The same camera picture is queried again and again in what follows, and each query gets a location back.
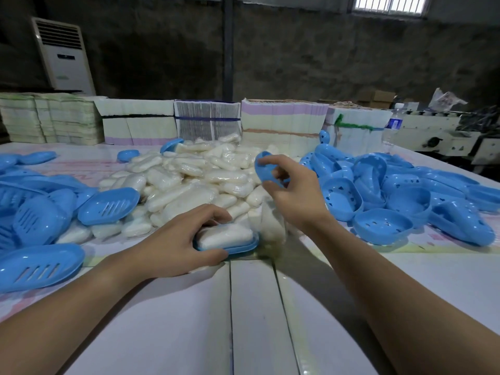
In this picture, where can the pile of white soaps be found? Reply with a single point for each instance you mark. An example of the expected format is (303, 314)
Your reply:
(187, 179)

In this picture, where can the brown cardboard box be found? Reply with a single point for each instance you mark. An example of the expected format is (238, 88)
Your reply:
(377, 98)

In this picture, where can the clear water bottle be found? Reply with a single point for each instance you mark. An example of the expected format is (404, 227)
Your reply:
(394, 122)

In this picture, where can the person's right hand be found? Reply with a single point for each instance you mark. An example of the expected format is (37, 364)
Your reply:
(300, 195)

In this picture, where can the pile of blue plastic lids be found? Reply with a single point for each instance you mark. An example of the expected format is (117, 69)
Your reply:
(390, 191)

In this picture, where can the person's right forearm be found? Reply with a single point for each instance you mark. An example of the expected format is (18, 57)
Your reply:
(390, 300)

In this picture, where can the row of stacked flat cartons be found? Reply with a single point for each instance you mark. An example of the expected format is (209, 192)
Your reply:
(136, 130)

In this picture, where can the barred window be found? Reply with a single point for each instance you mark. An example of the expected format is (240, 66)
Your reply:
(390, 3)

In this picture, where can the clear plastic bag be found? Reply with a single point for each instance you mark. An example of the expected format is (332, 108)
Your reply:
(273, 226)

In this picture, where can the white carton stack, pink stripe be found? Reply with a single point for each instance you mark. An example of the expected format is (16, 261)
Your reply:
(281, 121)

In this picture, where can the person's left forearm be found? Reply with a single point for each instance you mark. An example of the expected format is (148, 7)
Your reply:
(58, 328)

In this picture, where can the stack of greenish paper sheets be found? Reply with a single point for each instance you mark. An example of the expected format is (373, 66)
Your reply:
(58, 121)

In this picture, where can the blue oval plastic lid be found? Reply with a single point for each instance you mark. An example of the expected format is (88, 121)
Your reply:
(324, 136)
(262, 171)
(171, 145)
(128, 155)

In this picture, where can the white soap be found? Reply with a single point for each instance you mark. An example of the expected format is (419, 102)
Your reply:
(224, 236)

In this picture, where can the white standing air conditioner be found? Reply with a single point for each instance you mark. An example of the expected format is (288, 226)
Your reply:
(66, 58)

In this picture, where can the silver sheet bundle, blue band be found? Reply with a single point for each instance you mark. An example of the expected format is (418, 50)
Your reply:
(207, 121)

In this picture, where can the blue slotted plastic base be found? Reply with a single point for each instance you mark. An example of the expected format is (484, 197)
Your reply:
(242, 249)

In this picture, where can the dark metal pillar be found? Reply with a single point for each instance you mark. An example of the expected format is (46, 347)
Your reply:
(228, 46)

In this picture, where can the pile of blue slotted lids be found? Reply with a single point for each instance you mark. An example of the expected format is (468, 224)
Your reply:
(39, 222)

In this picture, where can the white plastic bag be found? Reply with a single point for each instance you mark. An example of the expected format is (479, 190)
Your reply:
(443, 100)

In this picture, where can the white sheet stack, green mark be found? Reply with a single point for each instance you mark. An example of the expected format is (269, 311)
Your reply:
(359, 136)

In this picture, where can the person's left hand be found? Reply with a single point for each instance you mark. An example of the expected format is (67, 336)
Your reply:
(172, 249)

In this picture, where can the white workshop machine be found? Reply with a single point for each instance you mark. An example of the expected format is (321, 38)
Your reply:
(429, 132)

